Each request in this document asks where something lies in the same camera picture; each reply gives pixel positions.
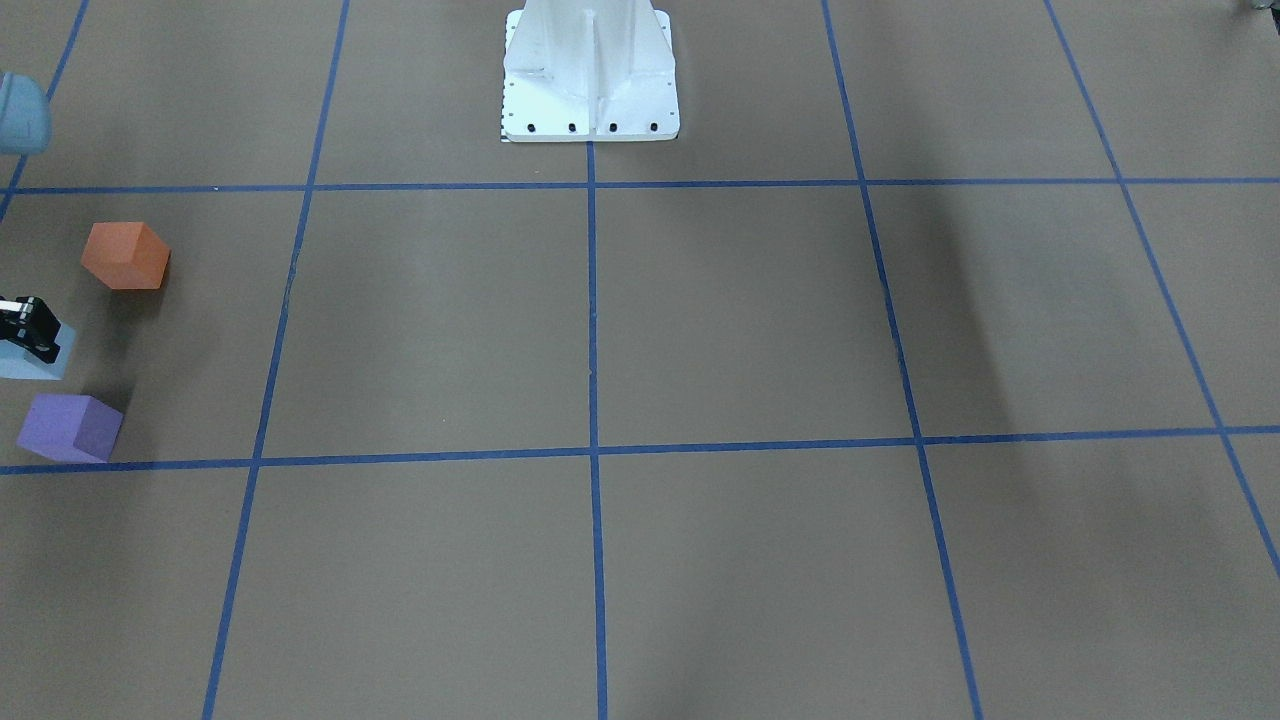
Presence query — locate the light blue foam block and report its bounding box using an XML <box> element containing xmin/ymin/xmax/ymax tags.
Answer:
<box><xmin>1</xmin><ymin>325</ymin><xmax>77</xmax><ymax>380</ymax></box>

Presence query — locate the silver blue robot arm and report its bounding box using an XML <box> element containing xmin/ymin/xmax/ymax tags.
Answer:
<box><xmin>1</xmin><ymin>72</ymin><xmax>61</xmax><ymax>365</ymax></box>

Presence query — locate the purple foam block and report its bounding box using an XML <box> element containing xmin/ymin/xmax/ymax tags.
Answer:
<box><xmin>15</xmin><ymin>395</ymin><xmax>124</xmax><ymax>464</ymax></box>

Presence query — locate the orange foam block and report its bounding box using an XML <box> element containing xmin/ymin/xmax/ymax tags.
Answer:
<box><xmin>79</xmin><ymin>222</ymin><xmax>172</xmax><ymax>291</ymax></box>

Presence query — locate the white pedestal column with base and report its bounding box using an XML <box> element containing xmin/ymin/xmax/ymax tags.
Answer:
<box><xmin>500</xmin><ymin>1</ymin><xmax>681</xmax><ymax>143</ymax></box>

